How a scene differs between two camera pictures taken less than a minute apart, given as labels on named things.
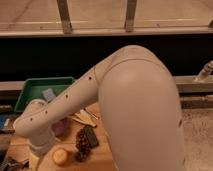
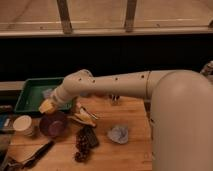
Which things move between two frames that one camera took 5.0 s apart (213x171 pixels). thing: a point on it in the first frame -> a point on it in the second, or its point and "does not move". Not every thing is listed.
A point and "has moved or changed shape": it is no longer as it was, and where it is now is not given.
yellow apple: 60,156 has moved or changed shape
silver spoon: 91,114 does not move
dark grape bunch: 83,148 does not move
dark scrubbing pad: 91,135 does not move
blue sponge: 48,94 does not move
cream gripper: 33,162 -> 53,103
